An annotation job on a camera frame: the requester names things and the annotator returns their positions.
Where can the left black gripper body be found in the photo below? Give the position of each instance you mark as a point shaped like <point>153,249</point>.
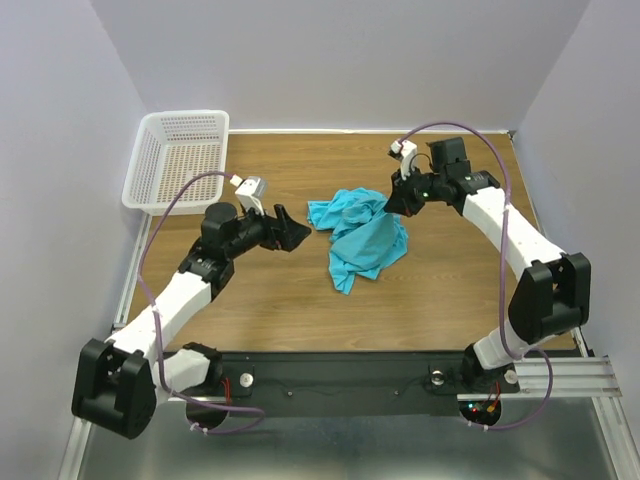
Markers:
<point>256,230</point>

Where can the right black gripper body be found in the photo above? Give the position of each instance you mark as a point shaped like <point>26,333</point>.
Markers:
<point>415,190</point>

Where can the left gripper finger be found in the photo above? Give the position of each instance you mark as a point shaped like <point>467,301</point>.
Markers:
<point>286,227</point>
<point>303,233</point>

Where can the turquoise t shirt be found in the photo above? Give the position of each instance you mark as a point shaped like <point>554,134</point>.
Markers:
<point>364,238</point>

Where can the white perforated plastic basket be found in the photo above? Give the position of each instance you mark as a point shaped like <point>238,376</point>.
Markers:
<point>171,148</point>

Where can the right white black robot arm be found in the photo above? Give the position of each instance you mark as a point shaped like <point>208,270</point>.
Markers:
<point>552,294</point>

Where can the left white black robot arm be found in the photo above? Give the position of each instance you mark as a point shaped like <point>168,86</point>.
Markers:
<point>121,380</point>

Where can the left white knob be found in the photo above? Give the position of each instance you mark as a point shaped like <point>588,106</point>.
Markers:
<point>246,380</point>

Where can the right metal knob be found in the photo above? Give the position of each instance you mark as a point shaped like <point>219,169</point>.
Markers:
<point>437,378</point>

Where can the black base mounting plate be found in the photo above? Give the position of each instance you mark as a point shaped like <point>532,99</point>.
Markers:
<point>345,384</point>

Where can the circuit board with leds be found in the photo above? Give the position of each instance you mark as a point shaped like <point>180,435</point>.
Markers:
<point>482,412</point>

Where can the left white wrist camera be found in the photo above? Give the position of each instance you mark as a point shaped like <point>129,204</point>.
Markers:
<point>249,192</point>

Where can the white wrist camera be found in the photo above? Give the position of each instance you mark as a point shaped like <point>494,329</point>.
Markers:
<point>249,192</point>
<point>404,151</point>

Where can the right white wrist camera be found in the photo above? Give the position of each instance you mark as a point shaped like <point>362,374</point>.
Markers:
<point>404,151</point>

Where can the aluminium frame rail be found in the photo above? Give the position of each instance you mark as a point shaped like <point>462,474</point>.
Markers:
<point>572,378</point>

